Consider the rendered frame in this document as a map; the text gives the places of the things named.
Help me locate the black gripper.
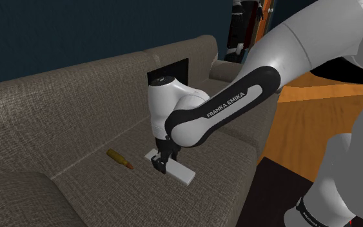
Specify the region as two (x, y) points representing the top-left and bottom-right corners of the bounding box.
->
(150, 135), (182, 175)

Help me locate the white rectangular box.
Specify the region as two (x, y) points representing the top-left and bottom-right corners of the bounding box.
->
(144, 148), (197, 187)

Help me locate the brass rifle cartridge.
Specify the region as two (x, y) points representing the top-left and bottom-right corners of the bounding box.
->
(106, 148), (135, 170)

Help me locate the black flat square panel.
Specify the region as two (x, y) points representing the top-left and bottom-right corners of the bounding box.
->
(146, 57), (190, 88)

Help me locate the brown fabric sofa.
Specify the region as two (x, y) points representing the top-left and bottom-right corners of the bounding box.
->
(0, 34), (280, 227)

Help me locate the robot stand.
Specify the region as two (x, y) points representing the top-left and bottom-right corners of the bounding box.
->
(235, 156), (318, 227)

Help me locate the black and white standing figure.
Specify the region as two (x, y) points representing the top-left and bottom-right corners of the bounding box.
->
(224, 0), (264, 64)

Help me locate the orange wooden door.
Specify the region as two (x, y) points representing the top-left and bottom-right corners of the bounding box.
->
(252, 0), (277, 43)

